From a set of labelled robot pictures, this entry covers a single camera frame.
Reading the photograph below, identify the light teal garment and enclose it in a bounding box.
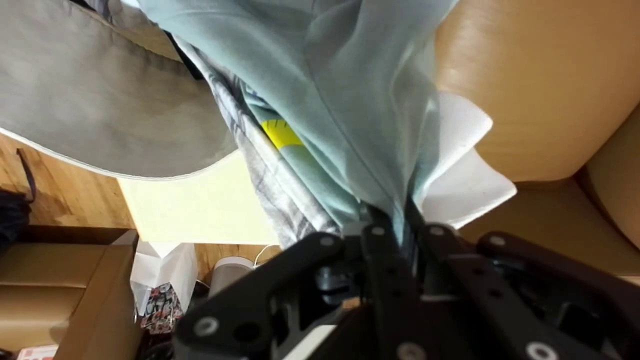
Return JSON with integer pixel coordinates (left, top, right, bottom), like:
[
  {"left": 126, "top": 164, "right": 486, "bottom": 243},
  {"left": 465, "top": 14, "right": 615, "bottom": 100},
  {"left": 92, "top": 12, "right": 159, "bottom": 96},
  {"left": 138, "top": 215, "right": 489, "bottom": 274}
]
[{"left": 122, "top": 0, "right": 463, "bottom": 241}]

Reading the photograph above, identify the white cylindrical container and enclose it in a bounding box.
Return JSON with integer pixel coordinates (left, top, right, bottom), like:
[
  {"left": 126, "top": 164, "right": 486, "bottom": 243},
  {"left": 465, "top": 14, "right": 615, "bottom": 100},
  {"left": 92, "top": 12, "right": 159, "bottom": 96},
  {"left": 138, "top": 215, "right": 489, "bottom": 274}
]
[{"left": 209, "top": 255, "right": 258, "bottom": 296}]

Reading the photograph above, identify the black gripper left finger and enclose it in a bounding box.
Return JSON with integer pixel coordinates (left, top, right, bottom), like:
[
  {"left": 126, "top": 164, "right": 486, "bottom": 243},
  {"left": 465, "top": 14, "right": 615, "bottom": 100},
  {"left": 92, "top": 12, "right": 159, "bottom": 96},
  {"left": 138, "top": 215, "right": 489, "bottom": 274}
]
[{"left": 173, "top": 224, "right": 429, "bottom": 360}]

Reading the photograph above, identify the white patterned paper bag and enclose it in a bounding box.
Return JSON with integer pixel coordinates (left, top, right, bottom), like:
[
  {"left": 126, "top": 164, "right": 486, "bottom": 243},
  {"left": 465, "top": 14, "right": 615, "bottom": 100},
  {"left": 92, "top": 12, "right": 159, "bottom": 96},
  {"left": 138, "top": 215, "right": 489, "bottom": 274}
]
[{"left": 129, "top": 237, "right": 199, "bottom": 336}]

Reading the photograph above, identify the grey garment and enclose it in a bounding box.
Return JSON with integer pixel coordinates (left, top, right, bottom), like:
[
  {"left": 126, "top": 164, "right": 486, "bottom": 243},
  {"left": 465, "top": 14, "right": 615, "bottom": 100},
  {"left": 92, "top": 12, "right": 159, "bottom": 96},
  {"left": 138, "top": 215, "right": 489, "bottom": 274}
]
[{"left": 0, "top": 0, "right": 238, "bottom": 177}]

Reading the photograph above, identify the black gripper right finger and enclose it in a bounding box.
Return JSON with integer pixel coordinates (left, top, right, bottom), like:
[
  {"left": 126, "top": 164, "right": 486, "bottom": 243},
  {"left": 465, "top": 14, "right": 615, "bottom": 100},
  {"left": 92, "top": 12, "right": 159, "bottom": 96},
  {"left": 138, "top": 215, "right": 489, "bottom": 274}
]
[{"left": 407, "top": 202, "right": 640, "bottom": 360}]

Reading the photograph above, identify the brown cardboard box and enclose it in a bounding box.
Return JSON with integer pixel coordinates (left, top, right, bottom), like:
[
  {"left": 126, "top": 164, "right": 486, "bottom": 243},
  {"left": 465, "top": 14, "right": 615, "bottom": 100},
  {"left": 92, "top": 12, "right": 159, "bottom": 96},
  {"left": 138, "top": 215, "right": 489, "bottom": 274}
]
[{"left": 0, "top": 226, "right": 143, "bottom": 360}]

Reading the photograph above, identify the brown leather couch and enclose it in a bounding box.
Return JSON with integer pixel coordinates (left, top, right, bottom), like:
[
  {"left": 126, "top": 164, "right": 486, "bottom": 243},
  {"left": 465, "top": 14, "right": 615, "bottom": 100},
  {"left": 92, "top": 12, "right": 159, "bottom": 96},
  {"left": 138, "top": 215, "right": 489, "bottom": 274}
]
[{"left": 429, "top": 0, "right": 640, "bottom": 281}]

